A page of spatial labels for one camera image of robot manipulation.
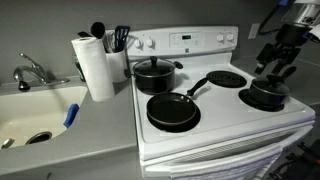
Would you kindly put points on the sink drain strainer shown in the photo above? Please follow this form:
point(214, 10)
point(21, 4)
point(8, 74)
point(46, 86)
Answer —
point(40, 137)

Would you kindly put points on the chrome sink faucet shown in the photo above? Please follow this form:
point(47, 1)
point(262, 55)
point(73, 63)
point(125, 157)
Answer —
point(37, 71)

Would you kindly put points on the blue sponge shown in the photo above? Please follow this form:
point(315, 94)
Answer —
point(71, 114)

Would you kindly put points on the large black pot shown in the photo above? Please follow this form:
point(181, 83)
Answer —
point(155, 84)

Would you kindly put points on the white paper towel roll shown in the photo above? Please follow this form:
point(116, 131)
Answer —
point(92, 58)

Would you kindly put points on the dark blue slotted spatula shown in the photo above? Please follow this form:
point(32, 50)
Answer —
point(121, 34)

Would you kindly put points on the small black pot right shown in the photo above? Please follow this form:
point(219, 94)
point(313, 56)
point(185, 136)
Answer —
point(267, 98)

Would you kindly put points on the white towel on oven handle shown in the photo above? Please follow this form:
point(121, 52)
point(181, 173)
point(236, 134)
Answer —
point(247, 166)

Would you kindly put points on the white wall outlet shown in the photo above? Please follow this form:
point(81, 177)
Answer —
point(253, 31)

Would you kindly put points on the white electric stove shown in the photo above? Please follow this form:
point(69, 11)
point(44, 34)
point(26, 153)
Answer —
point(227, 126)

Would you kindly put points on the rear right coil burner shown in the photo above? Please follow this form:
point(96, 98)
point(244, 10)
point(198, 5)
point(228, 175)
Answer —
point(226, 79)

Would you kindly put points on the black utensil handle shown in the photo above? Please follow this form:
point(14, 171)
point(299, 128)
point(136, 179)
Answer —
point(84, 34)

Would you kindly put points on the black ladle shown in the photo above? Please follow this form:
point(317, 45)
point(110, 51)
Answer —
point(98, 30)

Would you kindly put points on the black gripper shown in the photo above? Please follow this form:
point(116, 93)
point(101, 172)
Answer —
point(285, 49)

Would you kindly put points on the glass lid of large pot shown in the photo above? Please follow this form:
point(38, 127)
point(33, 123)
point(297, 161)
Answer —
point(154, 66)

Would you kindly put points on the white utensil crock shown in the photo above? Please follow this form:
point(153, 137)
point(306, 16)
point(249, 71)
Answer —
point(118, 64)

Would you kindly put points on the glass lid of small pot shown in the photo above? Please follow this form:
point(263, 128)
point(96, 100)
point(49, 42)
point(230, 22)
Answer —
point(272, 84)

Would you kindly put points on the white kitchen sink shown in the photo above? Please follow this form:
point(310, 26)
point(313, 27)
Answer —
point(23, 115)

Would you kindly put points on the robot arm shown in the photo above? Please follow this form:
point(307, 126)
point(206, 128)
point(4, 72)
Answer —
point(300, 24)

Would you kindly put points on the black frying pan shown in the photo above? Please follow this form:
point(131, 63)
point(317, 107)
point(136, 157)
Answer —
point(171, 98)

